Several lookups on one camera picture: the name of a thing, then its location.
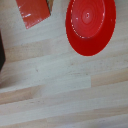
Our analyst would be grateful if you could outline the orange mac and cheese carton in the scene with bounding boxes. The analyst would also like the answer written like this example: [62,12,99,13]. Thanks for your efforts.
[15,0,52,30]

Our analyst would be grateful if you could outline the dark rounded object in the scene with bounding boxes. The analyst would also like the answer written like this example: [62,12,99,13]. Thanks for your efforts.
[0,31,6,73]

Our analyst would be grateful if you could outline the red plastic bowl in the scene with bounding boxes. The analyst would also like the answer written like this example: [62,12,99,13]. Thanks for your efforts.
[65,0,117,57]

